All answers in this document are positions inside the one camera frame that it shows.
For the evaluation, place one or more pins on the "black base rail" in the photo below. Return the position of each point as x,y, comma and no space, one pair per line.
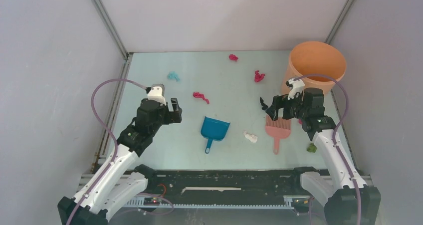
223,188

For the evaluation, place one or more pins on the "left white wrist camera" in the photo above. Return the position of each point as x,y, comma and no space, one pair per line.
156,93

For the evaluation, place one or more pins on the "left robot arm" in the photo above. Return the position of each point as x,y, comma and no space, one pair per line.
98,201

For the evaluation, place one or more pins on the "black paper scrap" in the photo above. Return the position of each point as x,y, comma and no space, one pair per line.
263,105

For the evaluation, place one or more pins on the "aluminium frame post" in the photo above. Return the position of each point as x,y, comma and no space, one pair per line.
104,15
338,22

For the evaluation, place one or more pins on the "green paper scrap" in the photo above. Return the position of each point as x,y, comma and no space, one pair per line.
311,148

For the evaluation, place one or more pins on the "pink plastic brush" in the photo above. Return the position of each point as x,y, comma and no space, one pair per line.
279,129

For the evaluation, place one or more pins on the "white paper scrap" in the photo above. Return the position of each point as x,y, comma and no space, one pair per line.
251,137

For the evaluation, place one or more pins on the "orange plastic bucket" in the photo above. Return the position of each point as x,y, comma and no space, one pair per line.
314,57

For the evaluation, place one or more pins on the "aluminium frame post left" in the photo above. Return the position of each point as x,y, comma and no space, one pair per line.
104,15

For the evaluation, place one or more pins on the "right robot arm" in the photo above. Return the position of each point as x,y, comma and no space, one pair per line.
348,200

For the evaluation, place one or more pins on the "pink paper scrap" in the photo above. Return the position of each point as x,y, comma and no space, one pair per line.
258,77
201,96
233,57

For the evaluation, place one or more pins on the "pink paper scrap right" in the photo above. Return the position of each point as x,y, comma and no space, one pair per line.
258,77

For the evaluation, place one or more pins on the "blue plastic dustpan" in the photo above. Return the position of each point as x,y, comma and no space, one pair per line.
213,130

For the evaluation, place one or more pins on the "pink paper scrap centre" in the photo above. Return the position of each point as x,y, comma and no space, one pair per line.
201,96

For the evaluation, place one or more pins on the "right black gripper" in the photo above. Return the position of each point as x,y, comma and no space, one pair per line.
282,102

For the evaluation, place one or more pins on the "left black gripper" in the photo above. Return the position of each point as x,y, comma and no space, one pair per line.
172,116

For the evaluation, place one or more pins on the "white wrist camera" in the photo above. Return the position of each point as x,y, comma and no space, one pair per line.
156,93
296,87

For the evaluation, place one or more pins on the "cyan paper scrap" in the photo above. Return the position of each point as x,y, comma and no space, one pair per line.
173,76

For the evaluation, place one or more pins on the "aluminium frame post right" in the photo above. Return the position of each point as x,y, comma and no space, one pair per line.
338,22

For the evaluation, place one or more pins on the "pink paper scrap far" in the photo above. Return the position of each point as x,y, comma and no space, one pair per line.
233,57

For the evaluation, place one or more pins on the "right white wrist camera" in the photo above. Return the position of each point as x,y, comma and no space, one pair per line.
296,87

